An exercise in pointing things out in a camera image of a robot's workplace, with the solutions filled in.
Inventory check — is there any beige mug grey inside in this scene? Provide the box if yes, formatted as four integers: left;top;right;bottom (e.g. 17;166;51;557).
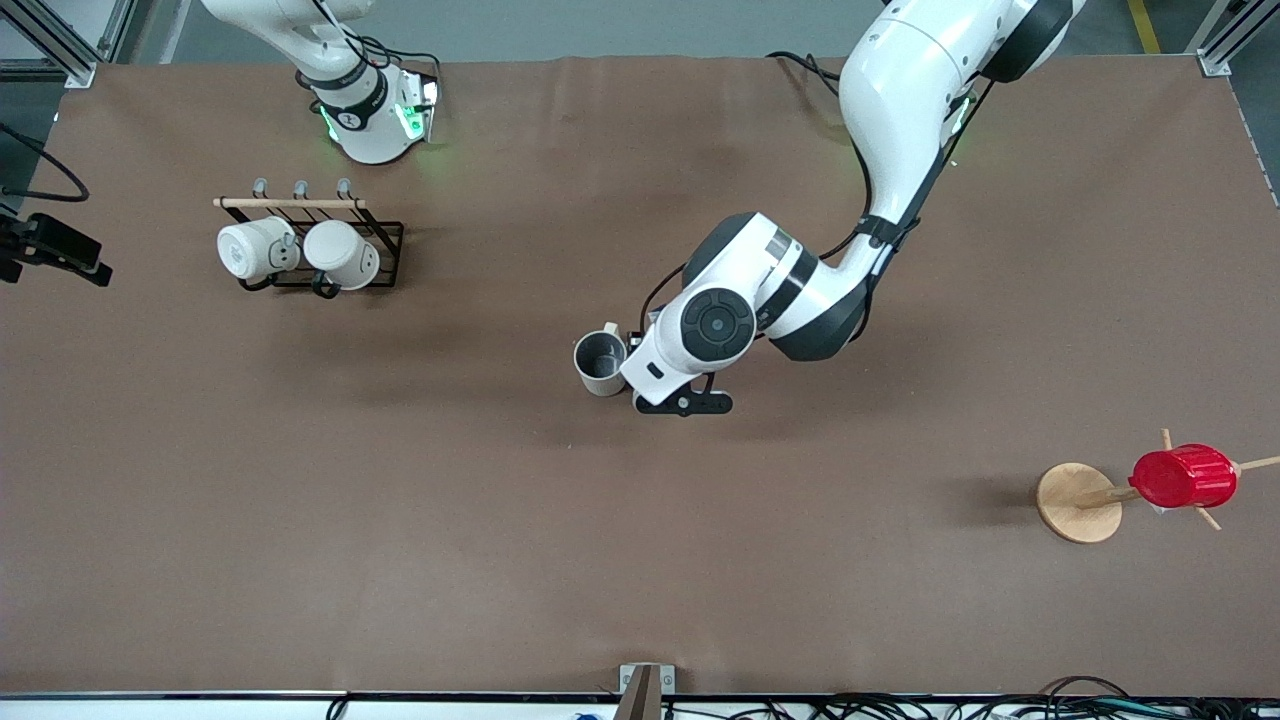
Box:
573;321;630;398

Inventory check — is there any wooden cup tree stand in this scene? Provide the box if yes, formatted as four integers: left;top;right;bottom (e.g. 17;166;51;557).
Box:
1036;428;1280;546

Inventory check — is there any red plastic cup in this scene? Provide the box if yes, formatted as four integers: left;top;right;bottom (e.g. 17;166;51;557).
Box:
1130;444;1239;509

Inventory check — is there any white ceramic mug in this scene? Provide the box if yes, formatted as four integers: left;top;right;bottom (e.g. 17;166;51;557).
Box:
217;215;301;284
303;220;382;293

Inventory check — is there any brown table cover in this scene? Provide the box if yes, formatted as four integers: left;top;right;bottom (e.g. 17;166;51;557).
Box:
0;55;1280;697

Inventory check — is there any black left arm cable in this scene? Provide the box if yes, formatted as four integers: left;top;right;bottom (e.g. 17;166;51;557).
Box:
640;80;993;333

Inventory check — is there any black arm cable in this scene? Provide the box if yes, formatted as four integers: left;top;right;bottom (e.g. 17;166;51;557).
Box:
640;80;993;333
0;122;90;204

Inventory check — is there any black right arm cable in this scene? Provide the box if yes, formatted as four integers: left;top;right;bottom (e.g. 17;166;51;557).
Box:
0;122;90;204

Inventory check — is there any aluminium frame profile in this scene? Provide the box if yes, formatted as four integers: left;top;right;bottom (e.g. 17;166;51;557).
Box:
1195;0;1280;79
0;0;137;89

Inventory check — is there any black wire mug rack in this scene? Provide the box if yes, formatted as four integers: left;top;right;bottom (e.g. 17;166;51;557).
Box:
213;178;406;299

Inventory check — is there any black left base cable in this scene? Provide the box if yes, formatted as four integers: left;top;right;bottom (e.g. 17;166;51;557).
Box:
767;50;849;101

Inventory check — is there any black base cable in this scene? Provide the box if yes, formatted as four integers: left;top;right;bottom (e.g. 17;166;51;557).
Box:
300;0;444;83
767;50;849;101

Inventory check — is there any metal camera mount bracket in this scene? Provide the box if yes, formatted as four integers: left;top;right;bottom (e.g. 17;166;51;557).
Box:
612;663;677;720

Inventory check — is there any black right base cable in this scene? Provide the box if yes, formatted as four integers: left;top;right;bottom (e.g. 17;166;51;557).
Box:
300;0;444;83

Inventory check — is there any black floor cable tangle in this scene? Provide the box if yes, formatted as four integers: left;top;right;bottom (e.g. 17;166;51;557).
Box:
660;693;1280;720

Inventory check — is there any black looped floor cable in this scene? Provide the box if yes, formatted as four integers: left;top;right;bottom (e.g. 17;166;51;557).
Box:
1040;676;1136;705

